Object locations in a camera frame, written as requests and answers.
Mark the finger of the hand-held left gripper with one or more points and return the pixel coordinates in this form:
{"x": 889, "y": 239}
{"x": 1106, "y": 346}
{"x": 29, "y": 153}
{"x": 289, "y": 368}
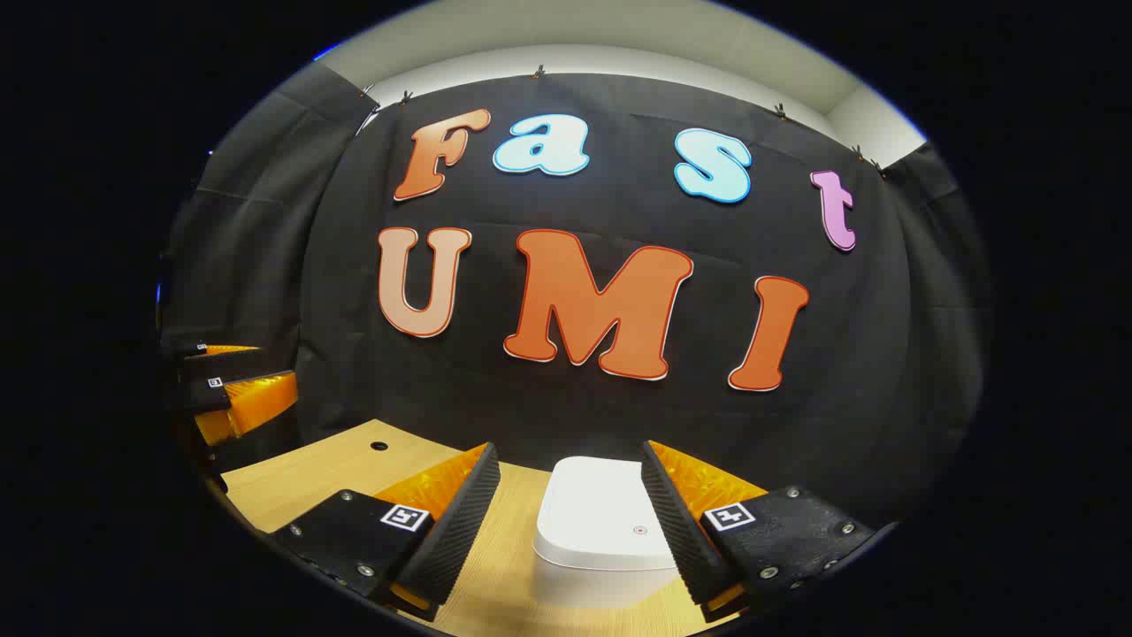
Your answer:
{"x": 190, "y": 350}
{"x": 208, "y": 395}

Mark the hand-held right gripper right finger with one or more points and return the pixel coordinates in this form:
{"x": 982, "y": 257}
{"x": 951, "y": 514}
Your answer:
{"x": 676, "y": 531}

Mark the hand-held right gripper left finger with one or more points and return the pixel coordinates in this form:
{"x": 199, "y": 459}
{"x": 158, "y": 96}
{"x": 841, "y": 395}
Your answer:
{"x": 460, "y": 531}

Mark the white desktop garbage bin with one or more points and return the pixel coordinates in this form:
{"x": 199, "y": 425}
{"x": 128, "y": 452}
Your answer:
{"x": 601, "y": 513}

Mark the wooden desktop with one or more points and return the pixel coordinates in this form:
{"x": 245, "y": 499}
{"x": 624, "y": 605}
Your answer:
{"x": 309, "y": 478}

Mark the black backdrop cloth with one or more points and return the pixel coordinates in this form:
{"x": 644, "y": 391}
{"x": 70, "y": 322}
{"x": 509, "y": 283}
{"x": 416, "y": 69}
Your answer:
{"x": 619, "y": 416}

